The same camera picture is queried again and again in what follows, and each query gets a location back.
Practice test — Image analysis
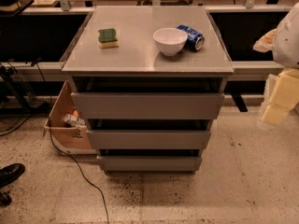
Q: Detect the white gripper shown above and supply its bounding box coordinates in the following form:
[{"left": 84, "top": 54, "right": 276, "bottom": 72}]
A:
[{"left": 261, "top": 69, "right": 299, "bottom": 126}]

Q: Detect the grey drawer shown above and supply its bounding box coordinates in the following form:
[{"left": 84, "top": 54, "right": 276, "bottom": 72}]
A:
[
  {"left": 71, "top": 92, "right": 224, "bottom": 119},
  {"left": 87, "top": 130, "right": 211, "bottom": 149},
  {"left": 96, "top": 156, "right": 202, "bottom": 172}
]

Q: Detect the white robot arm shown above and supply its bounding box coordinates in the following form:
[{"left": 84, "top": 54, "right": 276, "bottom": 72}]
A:
[{"left": 260, "top": 3, "right": 299, "bottom": 129}]

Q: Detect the grey drawer cabinet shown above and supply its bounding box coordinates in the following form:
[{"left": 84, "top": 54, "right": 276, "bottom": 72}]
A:
[{"left": 63, "top": 6, "right": 234, "bottom": 172}]

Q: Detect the grey bottom drawer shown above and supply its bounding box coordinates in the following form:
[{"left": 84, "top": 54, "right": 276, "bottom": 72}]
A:
[{"left": 96, "top": 156, "right": 202, "bottom": 172}]

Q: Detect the grey top drawer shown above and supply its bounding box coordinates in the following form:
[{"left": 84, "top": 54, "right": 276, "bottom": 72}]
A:
[{"left": 71, "top": 92, "right": 224, "bottom": 119}]

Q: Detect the blue soda can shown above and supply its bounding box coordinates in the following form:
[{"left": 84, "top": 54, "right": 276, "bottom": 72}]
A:
[{"left": 178, "top": 24, "right": 205, "bottom": 51}]

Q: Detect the white bowl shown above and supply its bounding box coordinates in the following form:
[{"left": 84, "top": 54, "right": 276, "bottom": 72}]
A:
[{"left": 153, "top": 28, "right": 187, "bottom": 56}]

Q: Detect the green yellow sponge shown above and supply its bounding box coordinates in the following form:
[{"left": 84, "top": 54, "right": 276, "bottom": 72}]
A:
[{"left": 98, "top": 28, "right": 119, "bottom": 49}]

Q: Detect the silver can in box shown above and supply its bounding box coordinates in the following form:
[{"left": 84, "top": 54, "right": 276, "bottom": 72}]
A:
[{"left": 64, "top": 114, "right": 85, "bottom": 127}]

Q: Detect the cardboard box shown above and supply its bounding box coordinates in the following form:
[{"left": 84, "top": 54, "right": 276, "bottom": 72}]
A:
[{"left": 45, "top": 81, "right": 92, "bottom": 153}]

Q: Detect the black stand at left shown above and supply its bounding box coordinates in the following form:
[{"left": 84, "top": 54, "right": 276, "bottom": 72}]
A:
[{"left": 0, "top": 65, "right": 50, "bottom": 115}]

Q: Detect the black shoe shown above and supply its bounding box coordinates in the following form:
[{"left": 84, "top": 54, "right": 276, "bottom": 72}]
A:
[
  {"left": 0, "top": 163, "right": 25, "bottom": 188},
  {"left": 0, "top": 192, "right": 12, "bottom": 206}
]

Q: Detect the black floor cable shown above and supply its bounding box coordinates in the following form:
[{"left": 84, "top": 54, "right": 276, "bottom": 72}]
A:
[{"left": 32, "top": 59, "right": 110, "bottom": 224}]

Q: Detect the grey metal rail frame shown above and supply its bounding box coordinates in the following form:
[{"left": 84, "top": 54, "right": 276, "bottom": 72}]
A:
[{"left": 0, "top": 5, "right": 291, "bottom": 82}]

